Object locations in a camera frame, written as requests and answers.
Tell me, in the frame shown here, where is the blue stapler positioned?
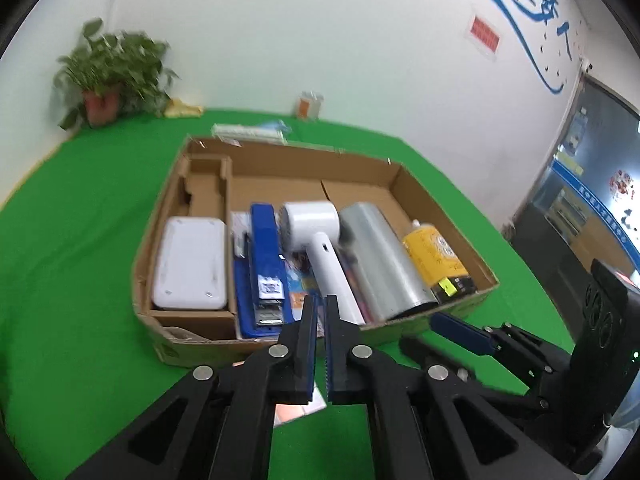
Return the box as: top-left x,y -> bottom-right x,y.
232,203 -> 294,339

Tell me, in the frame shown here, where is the white handheld fan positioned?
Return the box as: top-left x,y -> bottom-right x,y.
278,200 -> 364,325

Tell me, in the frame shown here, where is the pastel rubik cube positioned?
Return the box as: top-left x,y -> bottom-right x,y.
232,361 -> 326,427

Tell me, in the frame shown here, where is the silver metal cylinder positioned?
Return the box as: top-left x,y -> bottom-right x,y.
340,202 -> 439,323

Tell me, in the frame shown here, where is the yellow labelled jar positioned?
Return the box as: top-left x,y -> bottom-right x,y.
402,220 -> 477,304

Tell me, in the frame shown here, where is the colourful picture book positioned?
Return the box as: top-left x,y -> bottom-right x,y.
230,210 -> 374,326

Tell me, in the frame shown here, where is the green tablecloth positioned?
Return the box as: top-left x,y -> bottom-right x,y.
1,110 -> 574,479

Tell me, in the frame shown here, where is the dark glass door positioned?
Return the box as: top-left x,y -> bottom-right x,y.
510,77 -> 639,332

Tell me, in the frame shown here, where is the white flat device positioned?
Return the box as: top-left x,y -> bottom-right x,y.
152,216 -> 228,311

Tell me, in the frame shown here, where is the brown cardboard box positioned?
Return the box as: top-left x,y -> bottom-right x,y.
132,138 -> 498,366

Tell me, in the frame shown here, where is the green blue toothbrush pack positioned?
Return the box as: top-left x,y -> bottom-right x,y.
258,119 -> 292,136

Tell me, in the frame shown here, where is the white toothpaste box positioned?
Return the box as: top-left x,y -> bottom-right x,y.
212,124 -> 286,144

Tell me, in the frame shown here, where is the yellow wrapped item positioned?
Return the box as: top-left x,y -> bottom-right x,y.
164,99 -> 204,118

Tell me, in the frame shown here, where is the red wall notice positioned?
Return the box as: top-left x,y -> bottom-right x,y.
465,14 -> 501,60

